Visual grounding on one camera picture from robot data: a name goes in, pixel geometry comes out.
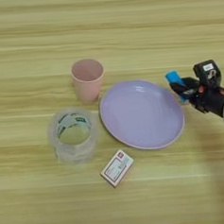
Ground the purple plastic plate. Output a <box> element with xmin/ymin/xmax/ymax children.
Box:
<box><xmin>96</xmin><ymin>76</ymin><xmax>188</xmax><ymax>154</ymax></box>

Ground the small red white card box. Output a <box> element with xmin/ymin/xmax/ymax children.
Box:
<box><xmin>97</xmin><ymin>147</ymin><xmax>137</xmax><ymax>189</ymax></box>

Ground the blue rectangular block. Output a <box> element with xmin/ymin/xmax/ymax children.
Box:
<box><xmin>164</xmin><ymin>69</ymin><xmax>191</xmax><ymax>105</ymax></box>

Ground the clear adhesive tape roll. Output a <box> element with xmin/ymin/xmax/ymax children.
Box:
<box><xmin>45</xmin><ymin>106</ymin><xmax>101</xmax><ymax>166</ymax></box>

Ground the pink plastic cup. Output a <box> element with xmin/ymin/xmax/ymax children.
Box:
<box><xmin>70</xmin><ymin>57</ymin><xmax>108</xmax><ymax>105</ymax></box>

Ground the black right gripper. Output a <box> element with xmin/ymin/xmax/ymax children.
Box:
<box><xmin>168</xmin><ymin>74</ymin><xmax>224</xmax><ymax>122</ymax></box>

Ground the small black box white label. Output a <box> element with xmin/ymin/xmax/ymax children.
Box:
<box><xmin>192</xmin><ymin>58</ymin><xmax>223</xmax><ymax>91</ymax></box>

